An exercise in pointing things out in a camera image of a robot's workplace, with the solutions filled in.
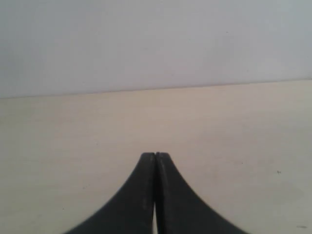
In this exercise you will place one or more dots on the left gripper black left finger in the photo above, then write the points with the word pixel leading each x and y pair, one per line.
pixel 131 209

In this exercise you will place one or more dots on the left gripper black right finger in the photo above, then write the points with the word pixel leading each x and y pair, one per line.
pixel 179 210

